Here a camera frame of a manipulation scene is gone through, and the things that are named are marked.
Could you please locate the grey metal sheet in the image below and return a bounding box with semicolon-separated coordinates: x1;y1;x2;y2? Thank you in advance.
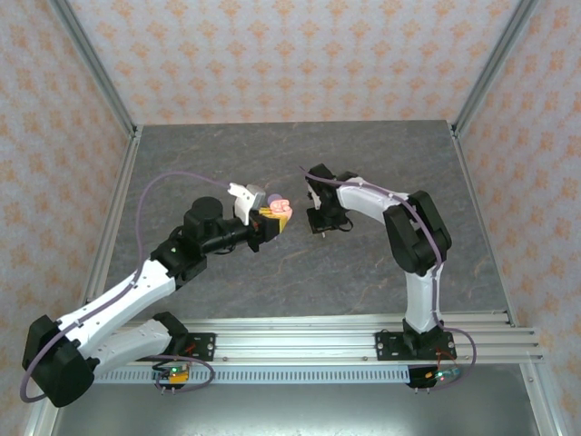
49;383;541;436

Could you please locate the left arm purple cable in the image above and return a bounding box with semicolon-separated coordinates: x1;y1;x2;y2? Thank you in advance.
20;172;235;404

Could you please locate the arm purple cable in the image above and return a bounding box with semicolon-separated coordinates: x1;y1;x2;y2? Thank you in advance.
20;172;235;404
298;165;478;391

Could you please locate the left aluminium side rail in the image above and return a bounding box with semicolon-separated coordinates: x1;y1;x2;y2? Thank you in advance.
22;124;144;436

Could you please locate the aluminium side rail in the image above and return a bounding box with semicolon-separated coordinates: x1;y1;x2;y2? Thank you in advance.
22;124;144;436
451;124;566;436

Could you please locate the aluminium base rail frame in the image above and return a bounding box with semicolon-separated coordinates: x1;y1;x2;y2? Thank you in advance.
90;311;544;367

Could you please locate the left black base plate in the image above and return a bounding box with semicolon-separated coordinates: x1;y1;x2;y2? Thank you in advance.
181;332;217;362

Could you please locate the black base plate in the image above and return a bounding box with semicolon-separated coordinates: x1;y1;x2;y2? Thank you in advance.
181;332;217;362
375;331;455;362

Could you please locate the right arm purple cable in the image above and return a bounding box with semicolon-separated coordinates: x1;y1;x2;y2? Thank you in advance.
298;165;478;391

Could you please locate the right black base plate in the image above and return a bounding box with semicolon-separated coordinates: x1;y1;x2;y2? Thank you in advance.
375;331;455;362

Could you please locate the right aluminium side rail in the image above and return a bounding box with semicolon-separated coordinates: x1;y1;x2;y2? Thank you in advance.
451;124;566;436

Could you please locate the white slotted cable duct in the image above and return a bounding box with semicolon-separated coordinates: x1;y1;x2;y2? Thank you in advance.
93;366;412;385

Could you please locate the left aluminium corner post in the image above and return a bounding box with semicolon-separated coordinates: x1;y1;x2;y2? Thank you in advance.
47;0;138;140

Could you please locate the aluminium corner post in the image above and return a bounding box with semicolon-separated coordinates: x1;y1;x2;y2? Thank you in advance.
451;0;541;137
47;0;138;140

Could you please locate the right aluminium corner post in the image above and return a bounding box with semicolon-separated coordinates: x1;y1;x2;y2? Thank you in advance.
451;0;541;137

